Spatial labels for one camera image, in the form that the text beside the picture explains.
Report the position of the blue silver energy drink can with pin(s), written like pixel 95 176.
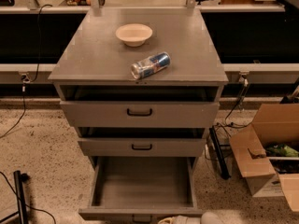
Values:
pixel 150 66

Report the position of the green snack bag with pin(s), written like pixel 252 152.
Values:
pixel 281 150

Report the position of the brown cardboard box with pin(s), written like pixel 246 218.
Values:
pixel 272 123

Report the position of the black flat bar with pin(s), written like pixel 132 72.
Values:
pixel 224 170

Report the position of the grey drawer cabinet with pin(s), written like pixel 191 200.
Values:
pixel 97 58

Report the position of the grey bottom drawer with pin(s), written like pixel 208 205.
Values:
pixel 141 190

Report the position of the grey middle drawer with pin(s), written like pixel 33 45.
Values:
pixel 143 142

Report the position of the grey top drawer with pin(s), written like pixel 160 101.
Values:
pixel 138 108

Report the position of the black stand post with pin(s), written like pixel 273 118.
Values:
pixel 18 209

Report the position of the grey drawer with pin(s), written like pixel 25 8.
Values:
pixel 138 108
pixel 141 190
pixel 143 142

